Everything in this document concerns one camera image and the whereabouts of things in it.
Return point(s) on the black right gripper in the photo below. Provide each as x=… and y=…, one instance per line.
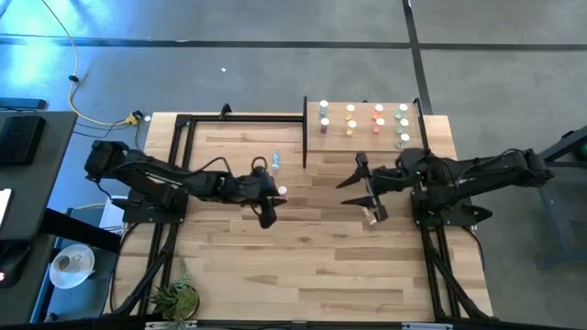
x=390, y=181

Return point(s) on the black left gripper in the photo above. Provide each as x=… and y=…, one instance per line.
x=252, y=188

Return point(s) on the blue pill bottle white pills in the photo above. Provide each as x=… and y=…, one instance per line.
x=323, y=107
x=275, y=160

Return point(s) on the clear vial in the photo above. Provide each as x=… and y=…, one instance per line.
x=402, y=111

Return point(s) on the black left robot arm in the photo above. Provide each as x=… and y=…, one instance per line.
x=151, y=176

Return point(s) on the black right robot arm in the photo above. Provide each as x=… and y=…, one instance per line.
x=481, y=172

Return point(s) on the green potted plant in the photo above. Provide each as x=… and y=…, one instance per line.
x=176, y=298

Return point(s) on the white paper sheet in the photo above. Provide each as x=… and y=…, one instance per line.
x=112, y=213

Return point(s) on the grey metal stand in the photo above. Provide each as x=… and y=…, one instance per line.
x=561, y=201

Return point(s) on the black side desk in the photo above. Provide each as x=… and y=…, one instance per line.
x=50, y=183

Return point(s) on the black box device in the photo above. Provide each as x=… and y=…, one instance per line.
x=20, y=139

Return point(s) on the black device with light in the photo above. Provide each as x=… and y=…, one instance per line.
x=11, y=268

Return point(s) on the wooden shelf black metal frame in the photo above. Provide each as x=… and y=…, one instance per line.
x=339, y=142

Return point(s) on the black metal rig frame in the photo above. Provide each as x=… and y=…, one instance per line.
x=247, y=118

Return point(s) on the black rail clamp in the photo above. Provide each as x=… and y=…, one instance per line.
x=224, y=109

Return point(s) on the silver mounting bracket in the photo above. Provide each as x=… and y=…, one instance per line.
x=170, y=324
x=426, y=326

